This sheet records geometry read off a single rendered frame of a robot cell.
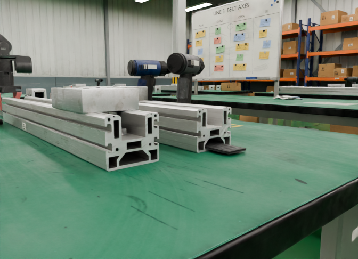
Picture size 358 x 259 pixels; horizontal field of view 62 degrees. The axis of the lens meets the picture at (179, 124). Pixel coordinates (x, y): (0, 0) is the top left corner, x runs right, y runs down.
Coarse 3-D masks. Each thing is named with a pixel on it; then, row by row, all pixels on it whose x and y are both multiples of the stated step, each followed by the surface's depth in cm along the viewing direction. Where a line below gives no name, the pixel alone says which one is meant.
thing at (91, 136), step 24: (24, 120) 83; (48, 120) 66; (72, 120) 58; (96, 120) 47; (120, 120) 46; (144, 120) 49; (72, 144) 56; (96, 144) 50; (120, 144) 47; (144, 144) 50; (120, 168) 47
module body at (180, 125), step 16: (160, 112) 66; (176, 112) 61; (192, 112) 58; (208, 112) 64; (224, 112) 63; (160, 128) 68; (176, 128) 62; (192, 128) 58; (208, 128) 59; (224, 128) 62; (176, 144) 62; (192, 144) 58
